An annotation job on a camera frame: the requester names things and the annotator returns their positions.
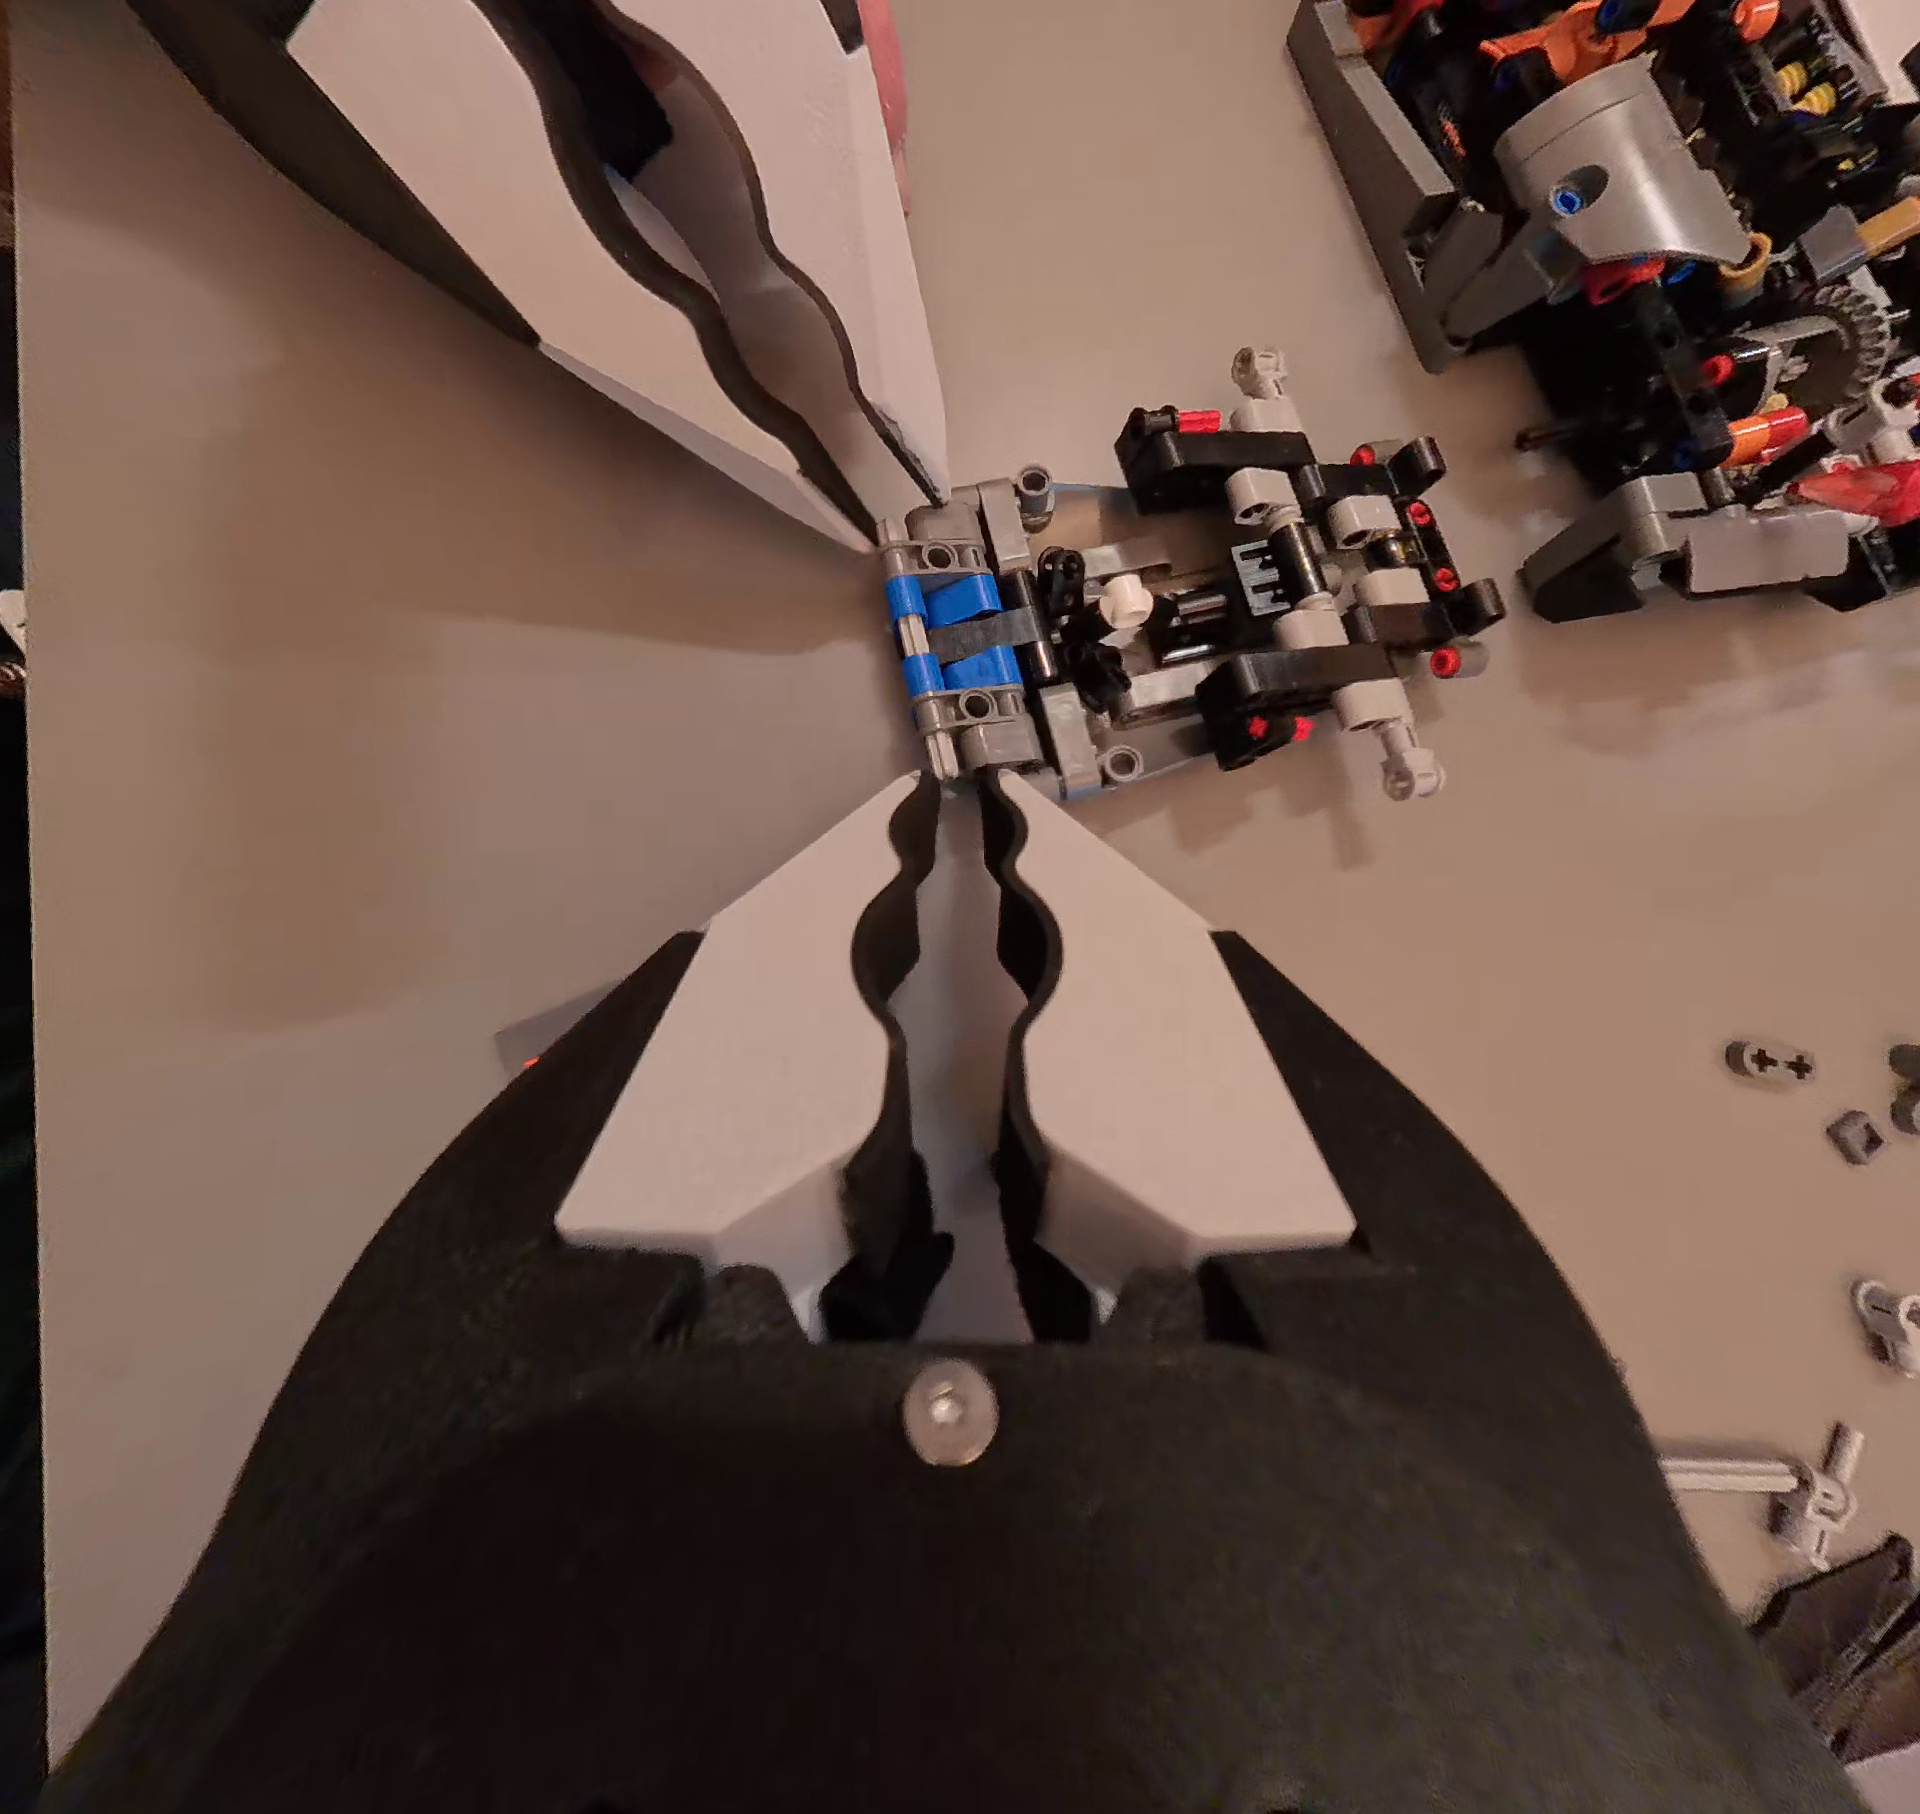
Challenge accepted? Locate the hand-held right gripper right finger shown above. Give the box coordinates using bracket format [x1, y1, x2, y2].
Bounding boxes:
[980, 768, 1359, 1340]

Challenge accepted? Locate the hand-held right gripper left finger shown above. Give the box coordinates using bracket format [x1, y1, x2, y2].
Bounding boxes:
[555, 773, 957, 1340]

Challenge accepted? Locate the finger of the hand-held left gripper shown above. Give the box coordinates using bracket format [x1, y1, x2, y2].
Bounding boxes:
[287, 0, 885, 555]
[535, 0, 957, 511]

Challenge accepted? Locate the small blue black lego assembly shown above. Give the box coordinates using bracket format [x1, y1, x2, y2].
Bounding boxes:
[878, 348, 1505, 805]

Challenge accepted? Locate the grey lego axle assembly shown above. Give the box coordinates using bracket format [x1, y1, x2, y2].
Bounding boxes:
[1657, 1423, 1872, 1570]

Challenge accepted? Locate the large black lego chassis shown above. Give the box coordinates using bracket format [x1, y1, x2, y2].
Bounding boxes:
[1285, 0, 1920, 627]

